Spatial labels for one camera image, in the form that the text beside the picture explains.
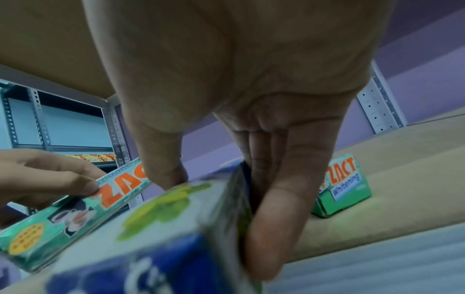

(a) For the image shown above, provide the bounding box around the row of orange packets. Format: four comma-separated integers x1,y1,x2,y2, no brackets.
64,153,118,163

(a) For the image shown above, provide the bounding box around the person's right hand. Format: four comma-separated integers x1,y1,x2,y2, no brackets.
81,0,397,282

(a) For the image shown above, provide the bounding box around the grey perforated metal upright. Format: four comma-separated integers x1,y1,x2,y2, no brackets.
101,94,132,212
357,60,406,135

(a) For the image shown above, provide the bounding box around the blue and white box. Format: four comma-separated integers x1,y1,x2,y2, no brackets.
27,163,263,294

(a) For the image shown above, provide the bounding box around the green toothpaste box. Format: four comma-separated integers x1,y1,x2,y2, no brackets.
310,153,372,219
0,157,153,273

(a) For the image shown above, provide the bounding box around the grey metal shelf rack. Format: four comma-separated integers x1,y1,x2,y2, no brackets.
0,78,119,169

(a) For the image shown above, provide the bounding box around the wooden shelf board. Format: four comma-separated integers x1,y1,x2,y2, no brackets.
0,0,121,102
218,113,465,263

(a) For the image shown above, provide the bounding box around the white corrugated sheet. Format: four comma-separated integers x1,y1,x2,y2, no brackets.
278,220,465,294

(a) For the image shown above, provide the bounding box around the person's left hand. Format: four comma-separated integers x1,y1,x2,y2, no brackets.
0,149,108,209

